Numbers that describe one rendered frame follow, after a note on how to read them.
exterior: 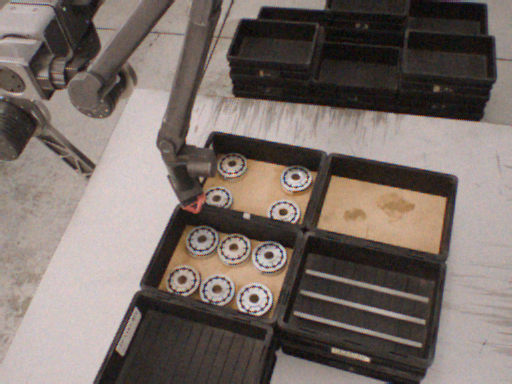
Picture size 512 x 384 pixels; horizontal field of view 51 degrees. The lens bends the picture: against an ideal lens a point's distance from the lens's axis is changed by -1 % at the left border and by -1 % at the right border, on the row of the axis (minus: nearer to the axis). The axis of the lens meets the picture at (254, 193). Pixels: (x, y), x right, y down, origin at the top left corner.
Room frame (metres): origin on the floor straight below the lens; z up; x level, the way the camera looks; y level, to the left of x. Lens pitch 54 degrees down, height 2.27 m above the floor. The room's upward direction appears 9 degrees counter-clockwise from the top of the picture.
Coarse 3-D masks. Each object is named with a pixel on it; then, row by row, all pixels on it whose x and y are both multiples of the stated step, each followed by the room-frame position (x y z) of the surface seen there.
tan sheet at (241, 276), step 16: (256, 240) 0.86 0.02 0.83; (176, 256) 0.85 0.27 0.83; (288, 256) 0.79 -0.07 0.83; (208, 272) 0.78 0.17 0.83; (224, 272) 0.77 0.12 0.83; (240, 272) 0.76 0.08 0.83; (256, 272) 0.75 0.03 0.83; (160, 288) 0.75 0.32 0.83; (240, 288) 0.71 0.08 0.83; (272, 288) 0.69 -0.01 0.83
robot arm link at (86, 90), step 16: (144, 0) 0.96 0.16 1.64; (160, 0) 0.95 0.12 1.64; (128, 16) 0.97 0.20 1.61; (144, 16) 0.95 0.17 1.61; (160, 16) 0.95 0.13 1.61; (128, 32) 0.96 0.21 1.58; (144, 32) 0.95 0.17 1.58; (112, 48) 0.96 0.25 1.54; (128, 48) 0.95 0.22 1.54; (96, 64) 0.96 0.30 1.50; (112, 64) 0.96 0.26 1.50; (80, 80) 0.95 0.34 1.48; (96, 80) 0.94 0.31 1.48; (80, 96) 0.94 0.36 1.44; (96, 96) 0.93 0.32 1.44
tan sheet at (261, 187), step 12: (252, 168) 1.14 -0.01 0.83; (264, 168) 1.13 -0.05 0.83; (276, 168) 1.13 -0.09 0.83; (216, 180) 1.11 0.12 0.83; (240, 180) 1.10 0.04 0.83; (252, 180) 1.09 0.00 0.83; (264, 180) 1.08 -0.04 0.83; (276, 180) 1.08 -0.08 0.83; (312, 180) 1.05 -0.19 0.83; (240, 192) 1.05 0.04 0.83; (252, 192) 1.04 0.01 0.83; (264, 192) 1.03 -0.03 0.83; (276, 192) 1.03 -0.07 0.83; (240, 204) 1.00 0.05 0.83; (252, 204) 0.99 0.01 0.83; (264, 204) 0.99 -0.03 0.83; (300, 204) 0.97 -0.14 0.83; (264, 216) 0.94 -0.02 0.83
